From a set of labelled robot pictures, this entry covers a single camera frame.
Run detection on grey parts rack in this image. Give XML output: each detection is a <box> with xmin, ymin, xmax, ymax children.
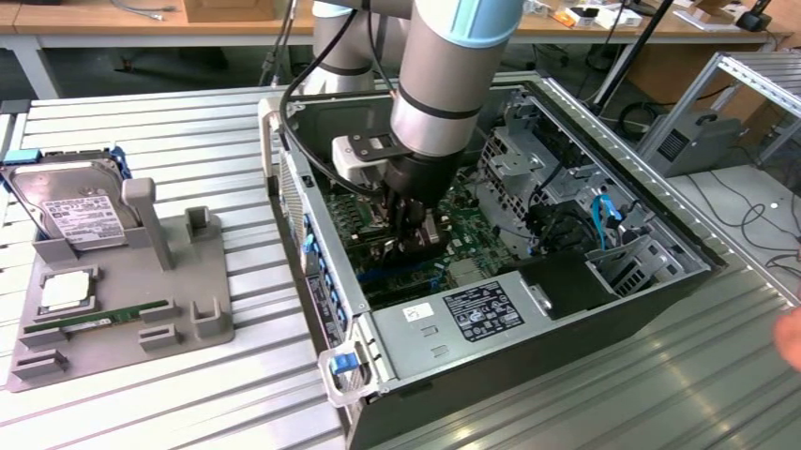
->
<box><xmin>3</xmin><ymin>176</ymin><xmax>238</xmax><ymax>394</ymax></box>

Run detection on grey metal drive cage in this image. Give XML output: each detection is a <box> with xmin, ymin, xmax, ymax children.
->
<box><xmin>478</xmin><ymin>125</ymin><xmax>603</xmax><ymax>245</ymax></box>

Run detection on green motherboard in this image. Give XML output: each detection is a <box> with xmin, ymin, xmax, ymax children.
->
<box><xmin>311</xmin><ymin>158</ymin><xmax>522</xmax><ymax>311</ymax></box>

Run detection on CPU socket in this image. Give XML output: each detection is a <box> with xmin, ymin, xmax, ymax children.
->
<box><xmin>364</xmin><ymin>194</ymin><xmax>395</xmax><ymax>231</ymax></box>

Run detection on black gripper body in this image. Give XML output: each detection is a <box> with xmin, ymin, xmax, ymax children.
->
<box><xmin>382</xmin><ymin>149</ymin><xmax>469</xmax><ymax>210</ymax></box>

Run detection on wooden desk white frame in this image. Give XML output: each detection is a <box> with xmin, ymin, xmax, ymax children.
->
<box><xmin>0</xmin><ymin>0</ymin><xmax>314</xmax><ymax>99</ymax></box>
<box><xmin>499</xmin><ymin>0</ymin><xmax>793</xmax><ymax>48</ymax></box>

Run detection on silver CPU chip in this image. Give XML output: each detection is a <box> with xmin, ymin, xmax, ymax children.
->
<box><xmin>37</xmin><ymin>273</ymin><xmax>93</xmax><ymax>311</ymax></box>

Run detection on blue plastic disk rail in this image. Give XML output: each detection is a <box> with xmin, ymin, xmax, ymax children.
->
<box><xmin>107</xmin><ymin>143</ymin><xmax>131</xmax><ymax>182</ymax></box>

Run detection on grey power supply unit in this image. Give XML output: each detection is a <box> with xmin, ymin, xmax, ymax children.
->
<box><xmin>368</xmin><ymin>270</ymin><xmax>557</xmax><ymax>382</ymax></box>

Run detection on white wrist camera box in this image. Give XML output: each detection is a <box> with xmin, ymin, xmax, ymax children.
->
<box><xmin>330</xmin><ymin>133</ymin><xmax>414</xmax><ymax>193</ymax></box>

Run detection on thick black camera cable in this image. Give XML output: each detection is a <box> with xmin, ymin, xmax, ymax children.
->
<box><xmin>278</xmin><ymin>0</ymin><xmax>384</xmax><ymax>196</ymax></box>

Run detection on cardboard box on desk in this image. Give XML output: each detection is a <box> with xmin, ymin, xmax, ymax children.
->
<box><xmin>184</xmin><ymin>0</ymin><xmax>314</xmax><ymax>23</ymax></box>

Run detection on small black device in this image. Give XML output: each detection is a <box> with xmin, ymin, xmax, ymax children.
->
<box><xmin>734</xmin><ymin>0</ymin><xmax>776</xmax><ymax>33</ymax></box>

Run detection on black plastic shroud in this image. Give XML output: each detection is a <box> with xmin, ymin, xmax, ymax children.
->
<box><xmin>499</xmin><ymin>251</ymin><xmax>622</xmax><ymax>323</ymax></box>

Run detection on aluminium profile frame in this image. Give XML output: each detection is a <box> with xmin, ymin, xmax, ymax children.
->
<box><xmin>637</xmin><ymin>50</ymin><xmax>801</xmax><ymax>174</ymax></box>

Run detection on black wire bundle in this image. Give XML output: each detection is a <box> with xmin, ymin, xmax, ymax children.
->
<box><xmin>527</xmin><ymin>204</ymin><xmax>597</xmax><ymax>258</ymax></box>

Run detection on small white box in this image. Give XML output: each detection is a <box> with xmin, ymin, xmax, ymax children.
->
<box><xmin>593</xmin><ymin>8</ymin><xmax>643</xmax><ymax>28</ymax></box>

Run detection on blue disk wire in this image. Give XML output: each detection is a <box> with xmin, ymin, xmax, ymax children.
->
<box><xmin>590</xmin><ymin>193</ymin><xmax>622</xmax><ymax>253</ymax></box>

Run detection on black stand pole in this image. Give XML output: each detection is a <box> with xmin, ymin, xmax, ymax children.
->
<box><xmin>590</xmin><ymin>0</ymin><xmax>678</xmax><ymax>107</ymax></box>

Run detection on silver hard disk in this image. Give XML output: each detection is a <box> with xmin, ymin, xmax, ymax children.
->
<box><xmin>0</xmin><ymin>149</ymin><xmax>143</xmax><ymax>252</ymax></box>

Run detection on metal disk bay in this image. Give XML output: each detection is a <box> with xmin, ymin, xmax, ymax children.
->
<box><xmin>585</xmin><ymin>232</ymin><xmax>676</xmax><ymax>300</ymax></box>

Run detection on bare person hand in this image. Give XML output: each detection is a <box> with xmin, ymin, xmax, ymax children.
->
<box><xmin>772</xmin><ymin>308</ymin><xmax>801</xmax><ymax>372</ymax></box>

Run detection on black expansion slot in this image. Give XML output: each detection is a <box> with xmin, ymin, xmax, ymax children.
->
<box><xmin>360</xmin><ymin>278</ymin><xmax>434</xmax><ymax>302</ymax></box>

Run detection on grey computer tower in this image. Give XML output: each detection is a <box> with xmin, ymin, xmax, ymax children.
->
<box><xmin>637</xmin><ymin>111</ymin><xmax>745</xmax><ymax>178</ymax></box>

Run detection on open black PC case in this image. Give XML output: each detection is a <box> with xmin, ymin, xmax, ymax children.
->
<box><xmin>258</xmin><ymin>69</ymin><xmax>732</xmax><ymax>450</ymax></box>

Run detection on green RAM stick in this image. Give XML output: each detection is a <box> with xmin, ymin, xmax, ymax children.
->
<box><xmin>29</xmin><ymin>299</ymin><xmax>171</xmax><ymax>333</ymax></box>

